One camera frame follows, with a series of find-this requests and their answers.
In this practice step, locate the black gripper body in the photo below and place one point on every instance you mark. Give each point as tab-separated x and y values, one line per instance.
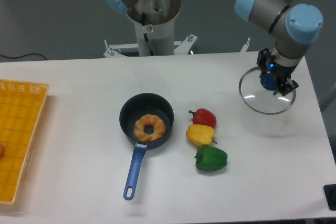
280	66

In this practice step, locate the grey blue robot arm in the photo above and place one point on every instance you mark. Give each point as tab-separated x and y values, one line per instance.
295	28

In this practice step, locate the yellow plastic basket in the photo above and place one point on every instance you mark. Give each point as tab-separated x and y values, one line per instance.
21	105

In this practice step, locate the yellow bell pepper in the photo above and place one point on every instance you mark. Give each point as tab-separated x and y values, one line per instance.
200	135

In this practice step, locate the black device at table edge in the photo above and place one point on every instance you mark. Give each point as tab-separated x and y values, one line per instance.
330	194

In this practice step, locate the red bell pepper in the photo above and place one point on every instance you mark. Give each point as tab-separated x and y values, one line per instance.
204	117

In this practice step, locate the dark pot blue handle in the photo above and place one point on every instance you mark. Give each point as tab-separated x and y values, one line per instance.
136	107

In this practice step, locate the glass lid blue knob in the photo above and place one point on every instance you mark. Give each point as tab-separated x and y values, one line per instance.
260	99

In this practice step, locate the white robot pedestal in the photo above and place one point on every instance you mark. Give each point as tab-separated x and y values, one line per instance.
154	23

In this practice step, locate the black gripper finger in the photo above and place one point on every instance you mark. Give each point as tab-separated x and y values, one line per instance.
262	58
285	86

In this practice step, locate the white metal base frame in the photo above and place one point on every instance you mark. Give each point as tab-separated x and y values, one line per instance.
188	46

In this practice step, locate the green bell pepper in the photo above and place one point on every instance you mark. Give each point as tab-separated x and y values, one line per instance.
209	158

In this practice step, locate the glazed donut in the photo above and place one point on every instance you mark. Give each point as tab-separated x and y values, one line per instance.
149	128

